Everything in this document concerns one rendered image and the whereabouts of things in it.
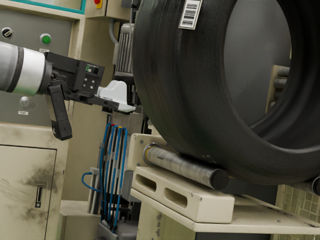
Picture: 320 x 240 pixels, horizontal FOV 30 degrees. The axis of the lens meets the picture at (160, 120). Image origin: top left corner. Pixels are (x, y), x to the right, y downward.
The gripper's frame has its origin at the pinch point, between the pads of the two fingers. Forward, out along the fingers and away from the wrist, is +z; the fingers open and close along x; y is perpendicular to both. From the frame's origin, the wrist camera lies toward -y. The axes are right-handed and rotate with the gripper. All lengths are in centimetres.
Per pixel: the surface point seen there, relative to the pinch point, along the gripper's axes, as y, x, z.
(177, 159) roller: -8.3, 8.7, 19.1
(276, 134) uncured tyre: 4, 15, 50
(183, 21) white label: 19.7, -9.6, 2.6
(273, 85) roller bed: 19, 40, 63
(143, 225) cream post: -31, 37, 29
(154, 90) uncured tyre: 5.6, 2.0, 5.7
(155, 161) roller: -10.8, 20.1, 19.1
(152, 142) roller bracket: -6.4, 26.0, 20.0
